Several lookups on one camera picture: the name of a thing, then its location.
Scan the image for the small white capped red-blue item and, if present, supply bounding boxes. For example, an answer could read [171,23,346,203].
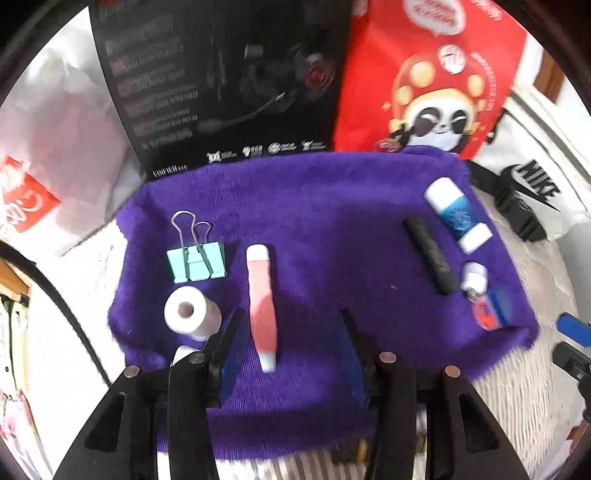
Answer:
[471,290,513,332]

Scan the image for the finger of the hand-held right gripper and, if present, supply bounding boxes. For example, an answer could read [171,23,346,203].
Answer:
[556,313,591,343]
[551,342,591,385]

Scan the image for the black strap with buckle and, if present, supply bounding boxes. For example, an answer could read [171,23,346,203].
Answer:
[466,159,548,243]

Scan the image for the red panda print bag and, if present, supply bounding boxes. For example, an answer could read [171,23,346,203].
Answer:
[332,0,529,161]

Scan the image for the brown wooden door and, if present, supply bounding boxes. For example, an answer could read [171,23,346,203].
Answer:
[533,55,568,100]

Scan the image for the white tape roll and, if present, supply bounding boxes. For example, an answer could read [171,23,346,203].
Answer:
[164,286,222,341]

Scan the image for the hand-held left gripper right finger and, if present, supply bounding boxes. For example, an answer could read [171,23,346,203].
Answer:
[337,310,527,480]

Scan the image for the small dark yellow object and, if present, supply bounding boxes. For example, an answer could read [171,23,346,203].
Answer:
[330,438,370,464]

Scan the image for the black headset box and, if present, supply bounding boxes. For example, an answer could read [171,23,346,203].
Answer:
[90,0,354,183]

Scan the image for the green binder clip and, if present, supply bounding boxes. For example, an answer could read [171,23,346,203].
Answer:
[166,211,228,284]

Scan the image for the white bag with black logo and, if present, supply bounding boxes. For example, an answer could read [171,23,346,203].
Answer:
[471,78,591,241]

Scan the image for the pink and white tube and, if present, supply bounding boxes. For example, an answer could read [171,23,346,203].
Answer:
[246,244,279,374]

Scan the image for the wooden furniture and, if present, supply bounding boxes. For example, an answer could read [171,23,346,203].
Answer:
[0,258,33,301]

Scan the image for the black marker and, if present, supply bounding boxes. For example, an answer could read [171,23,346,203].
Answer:
[403,216,460,296]

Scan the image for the purple towel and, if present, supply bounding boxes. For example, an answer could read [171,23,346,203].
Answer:
[108,145,541,462]

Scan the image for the small white bottle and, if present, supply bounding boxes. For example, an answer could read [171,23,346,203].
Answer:
[460,261,489,296]

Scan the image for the white and blue bottle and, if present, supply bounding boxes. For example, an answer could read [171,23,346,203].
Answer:
[424,179,494,253]

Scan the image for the white plastic bag red print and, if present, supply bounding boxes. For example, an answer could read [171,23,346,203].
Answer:
[0,41,148,257]

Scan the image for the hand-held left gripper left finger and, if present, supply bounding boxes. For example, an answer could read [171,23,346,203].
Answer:
[53,308,250,480]

